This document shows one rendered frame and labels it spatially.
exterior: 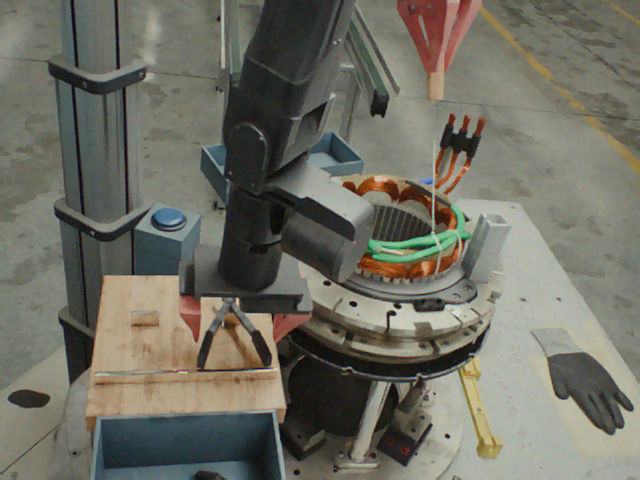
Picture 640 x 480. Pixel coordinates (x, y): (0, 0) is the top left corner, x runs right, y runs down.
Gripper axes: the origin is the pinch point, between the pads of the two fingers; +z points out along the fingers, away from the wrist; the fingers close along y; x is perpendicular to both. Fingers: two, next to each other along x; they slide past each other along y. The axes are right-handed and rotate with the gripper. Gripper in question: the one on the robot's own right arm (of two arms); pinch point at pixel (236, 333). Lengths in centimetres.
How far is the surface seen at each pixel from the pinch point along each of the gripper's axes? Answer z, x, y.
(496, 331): 30, 28, 55
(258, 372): 1.0, -4.4, 2.0
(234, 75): 39, 143, 15
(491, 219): -9.3, 10.0, 30.2
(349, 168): 4.4, 40.2, 22.4
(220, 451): 8.1, -8.8, -1.4
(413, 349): 2.1, -0.4, 20.6
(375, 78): 37, 149, 64
